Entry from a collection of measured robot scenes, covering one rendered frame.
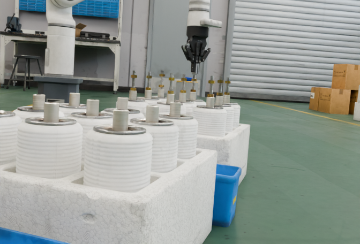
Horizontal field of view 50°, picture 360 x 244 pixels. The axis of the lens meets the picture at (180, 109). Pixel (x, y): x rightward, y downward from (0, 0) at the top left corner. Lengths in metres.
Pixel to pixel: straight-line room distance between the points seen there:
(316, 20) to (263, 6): 0.97
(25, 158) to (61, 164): 0.05
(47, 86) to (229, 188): 0.74
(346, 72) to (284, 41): 2.05
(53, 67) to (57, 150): 0.82
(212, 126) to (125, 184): 0.54
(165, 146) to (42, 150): 0.19
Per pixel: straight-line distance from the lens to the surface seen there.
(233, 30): 6.53
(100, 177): 0.54
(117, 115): 0.55
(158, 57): 6.34
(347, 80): 4.99
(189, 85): 1.48
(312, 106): 5.37
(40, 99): 0.78
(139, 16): 6.39
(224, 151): 1.00
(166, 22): 6.40
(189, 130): 0.75
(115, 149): 0.52
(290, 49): 6.84
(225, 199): 0.90
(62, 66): 1.38
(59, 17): 1.40
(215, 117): 1.04
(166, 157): 0.64
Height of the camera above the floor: 0.34
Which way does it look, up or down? 5 degrees down
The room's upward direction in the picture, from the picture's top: 4 degrees clockwise
